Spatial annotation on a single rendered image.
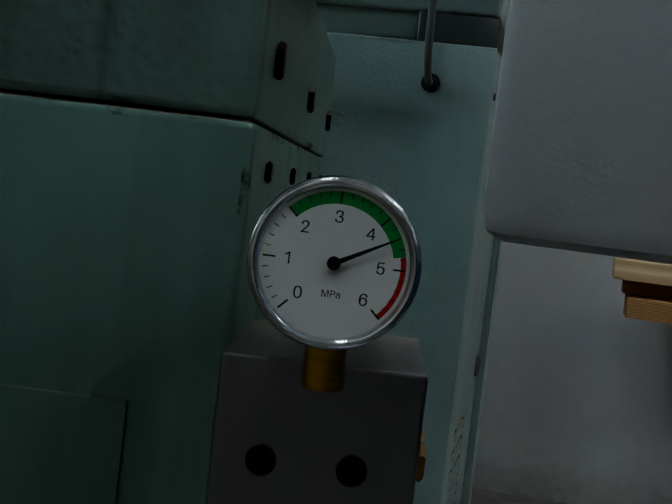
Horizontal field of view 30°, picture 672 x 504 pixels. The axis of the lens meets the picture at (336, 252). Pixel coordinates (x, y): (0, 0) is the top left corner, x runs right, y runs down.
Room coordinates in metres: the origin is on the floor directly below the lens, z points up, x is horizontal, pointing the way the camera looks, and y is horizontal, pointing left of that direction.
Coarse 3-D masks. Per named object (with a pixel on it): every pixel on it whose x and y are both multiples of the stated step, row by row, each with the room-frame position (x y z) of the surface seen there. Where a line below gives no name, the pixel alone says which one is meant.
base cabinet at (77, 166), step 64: (0, 128) 0.52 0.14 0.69; (64, 128) 0.52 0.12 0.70; (128, 128) 0.51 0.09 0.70; (192, 128) 0.51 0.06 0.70; (256, 128) 0.52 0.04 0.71; (0, 192) 0.52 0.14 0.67; (64, 192) 0.52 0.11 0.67; (128, 192) 0.51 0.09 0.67; (192, 192) 0.51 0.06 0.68; (256, 192) 0.54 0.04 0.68; (0, 256) 0.52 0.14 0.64; (64, 256) 0.52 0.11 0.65; (128, 256) 0.51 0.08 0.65; (192, 256) 0.51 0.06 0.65; (0, 320) 0.52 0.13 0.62; (64, 320) 0.51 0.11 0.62; (128, 320) 0.51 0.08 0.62; (192, 320) 0.51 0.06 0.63; (0, 384) 0.51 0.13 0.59; (64, 384) 0.51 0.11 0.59; (128, 384) 0.51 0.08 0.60; (192, 384) 0.51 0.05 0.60; (0, 448) 0.51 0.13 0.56; (64, 448) 0.51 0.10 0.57; (128, 448) 0.51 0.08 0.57; (192, 448) 0.51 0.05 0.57
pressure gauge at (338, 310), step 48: (288, 192) 0.45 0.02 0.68; (336, 192) 0.45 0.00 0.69; (384, 192) 0.45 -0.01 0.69; (288, 240) 0.45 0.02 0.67; (336, 240) 0.45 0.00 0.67; (384, 240) 0.45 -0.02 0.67; (288, 288) 0.45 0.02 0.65; (336, 288) 0.45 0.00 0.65; (384, 288) 0.45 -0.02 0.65; (288, 336) 0.45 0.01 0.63; (336, 336) 0.45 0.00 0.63; (336, 384) 0.47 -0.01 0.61
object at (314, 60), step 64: (0, 0) 0.52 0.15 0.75; (64, 0) 0.52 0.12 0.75; (128, 0) 0.51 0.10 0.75; (192, 0) 0.51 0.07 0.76; (256, 0) 0.51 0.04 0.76; (0, 64) 0.52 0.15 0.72; (64, 64) 0.52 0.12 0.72; (128, 64) 0.51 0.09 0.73; (192, 64) 0.51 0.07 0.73; (256, 64) 0.51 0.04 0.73; (320, 64) 0.88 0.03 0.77; (320, 128) 0.97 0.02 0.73
